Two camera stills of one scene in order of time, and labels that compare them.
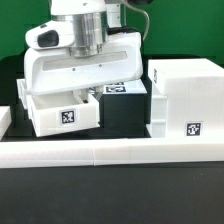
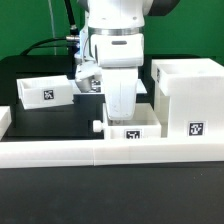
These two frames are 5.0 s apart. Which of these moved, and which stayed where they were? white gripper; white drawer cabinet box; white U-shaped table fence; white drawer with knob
Moved: white drawer with knob; white gripper
Stayed: white U-shaped table fence; white drawer cabinet box
